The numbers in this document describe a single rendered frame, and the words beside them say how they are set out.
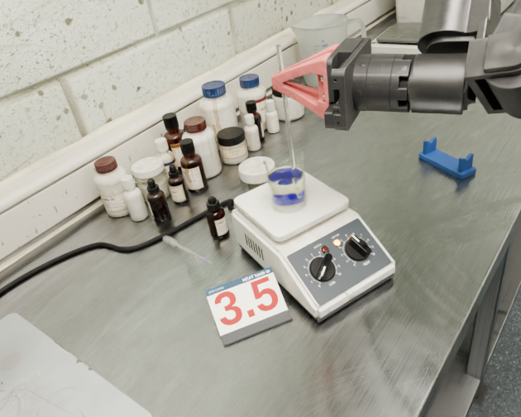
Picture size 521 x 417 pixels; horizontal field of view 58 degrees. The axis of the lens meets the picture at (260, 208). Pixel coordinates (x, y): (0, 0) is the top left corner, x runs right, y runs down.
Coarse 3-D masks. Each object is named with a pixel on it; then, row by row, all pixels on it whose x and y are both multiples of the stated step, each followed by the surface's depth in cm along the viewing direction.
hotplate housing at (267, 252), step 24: (240, 216) 66; (336, 216) 63; (240, 240) 69; (264, 240) 61; (288, 240) 60; (312, 240) 60; (264, 264) 64; (288, 264) 58; (288, 288) 60; (360, 288) 58; (312, 312) 57
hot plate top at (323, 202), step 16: (256, 192) 67; (320, 192) 65; (336, 192) 64; (240, 208) 65; (256, 208) 64; (272, 208) 63; (304, 208) 62; (320, 208) 62; (336, 208) 61; (256, 224) 62; (272, 224) 60; (288, 224) 60; (304, 224) 59
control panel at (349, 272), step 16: (352, 224) 62; (320, 240) 60; (368, 240) 61; (288, 256) 58; (304, 256) 58; (336, 256) 59; (368, 256) 60; (384, 256) 60; (304, 272) 57; (336, 272) 58; (352, 272) 58; (368, 272) 59; (320, 288) 57; (336, 288) 57; (320, 304) 56
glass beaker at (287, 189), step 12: (264, 156) 61; (276, 156) 62; (288, 156) 62; (300, 156) 58; (300, 168) 59; (276, 180) 59; (288, 180) 59; (300, 180) 60; (276, 192) 60; (288, 192) 60; (300, 192) 60; (276, 204) 61; (288, 204) 61; (300, 204) 61
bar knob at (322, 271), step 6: (318, 258) 58; (324, 258) 57; (330, 258) 57; (312, 264) 58; (318, 264) 58; (324, 264) 56; (330, 264) 58; (312, 270) 57; (318, 270) 57; (324, 270) 56; (330, 270) 58; (318, 276) 56; (324, 276) 57; (330, 276) 57
